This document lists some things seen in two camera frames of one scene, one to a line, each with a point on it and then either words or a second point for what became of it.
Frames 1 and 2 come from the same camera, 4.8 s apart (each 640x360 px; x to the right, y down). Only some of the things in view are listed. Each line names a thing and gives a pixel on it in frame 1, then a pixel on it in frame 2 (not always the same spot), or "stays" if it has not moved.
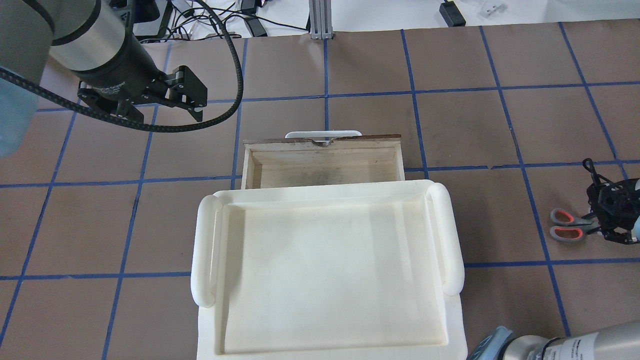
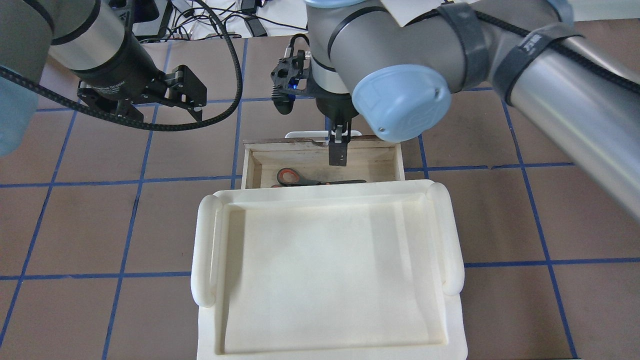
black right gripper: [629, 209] to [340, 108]
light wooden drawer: [296, 163] stays
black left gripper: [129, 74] stays
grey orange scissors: [569, 228] to [290, 177]
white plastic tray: [338, 270] stays
